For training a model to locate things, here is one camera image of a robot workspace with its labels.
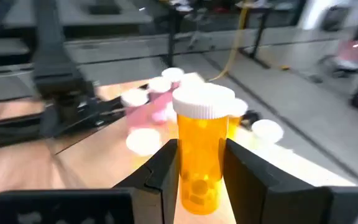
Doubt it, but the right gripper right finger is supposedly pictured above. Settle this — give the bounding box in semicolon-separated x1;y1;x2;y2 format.
223;138;334;224

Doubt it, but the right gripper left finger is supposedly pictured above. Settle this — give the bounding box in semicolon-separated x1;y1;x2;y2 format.
113;138;180;224

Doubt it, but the pale green pill bottle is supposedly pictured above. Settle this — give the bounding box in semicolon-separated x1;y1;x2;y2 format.
228;98;249;141

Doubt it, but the wooden shelf with black legs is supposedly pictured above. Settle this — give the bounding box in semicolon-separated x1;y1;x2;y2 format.
51;77;358;224

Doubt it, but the black standing desk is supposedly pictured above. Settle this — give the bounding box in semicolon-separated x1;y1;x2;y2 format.
237;4;275;70
165;0;217;68

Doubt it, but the grey desk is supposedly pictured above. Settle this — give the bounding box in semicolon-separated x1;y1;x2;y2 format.
1;0;154;37

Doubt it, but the yellow cable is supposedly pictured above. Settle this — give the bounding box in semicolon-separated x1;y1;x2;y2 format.
211;0;251;82

